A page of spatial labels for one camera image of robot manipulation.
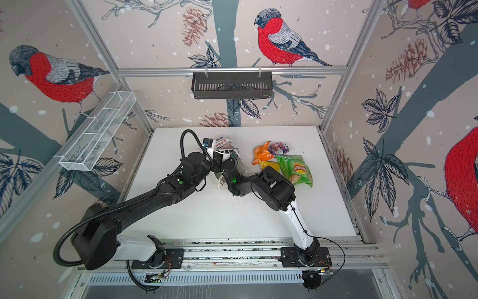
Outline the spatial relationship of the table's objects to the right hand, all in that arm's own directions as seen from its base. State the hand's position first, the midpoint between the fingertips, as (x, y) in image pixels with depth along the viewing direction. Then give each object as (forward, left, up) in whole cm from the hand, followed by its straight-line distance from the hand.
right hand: (219, 153), depth 98 cm
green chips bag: (-8, -40, -1) cm, 41 cm away
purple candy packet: (+5, -33, -2) cm, 33 cm away
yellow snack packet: (-4, -25, -5) cm, 25 cm away
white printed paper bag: (+2, -2, +5) cm, 6 cm away
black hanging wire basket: (+34, -6, +20) cm, 40 cm away
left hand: (-9, -5, +15) cm, 19 cm away
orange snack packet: (+3, -23, -2) cm, 24 cm away
